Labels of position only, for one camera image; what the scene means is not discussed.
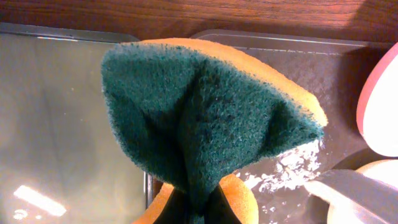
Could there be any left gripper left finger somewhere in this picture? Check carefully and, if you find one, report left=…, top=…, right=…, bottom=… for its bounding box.
left=154, top=190, right=187, bottom=224

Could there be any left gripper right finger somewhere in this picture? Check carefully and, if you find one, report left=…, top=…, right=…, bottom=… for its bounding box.
left=205, top=185, right=241, bottom=224

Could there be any green and yellow sponge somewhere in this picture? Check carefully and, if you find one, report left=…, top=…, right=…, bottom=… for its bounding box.
left=101, top=38, right=328, bottom=223

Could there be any light grey plate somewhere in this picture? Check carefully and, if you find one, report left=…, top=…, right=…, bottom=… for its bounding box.
left=304, top=170, right=397, bottom=223

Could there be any white plate yellow stain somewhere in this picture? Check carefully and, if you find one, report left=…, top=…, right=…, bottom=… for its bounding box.
left=356, top=159, right=397, bottom=188

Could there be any pink rimmed white plate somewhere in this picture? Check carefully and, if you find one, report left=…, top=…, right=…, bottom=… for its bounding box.
left=356, top=44, right=397, bottom=157

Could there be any small green tray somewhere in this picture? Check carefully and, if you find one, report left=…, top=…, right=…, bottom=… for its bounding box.
left=1, top=22, right=147, bottom=223

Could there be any large dark brown tray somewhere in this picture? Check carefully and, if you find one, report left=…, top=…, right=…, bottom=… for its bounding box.
left=146, top=29, right=398, bottom=224

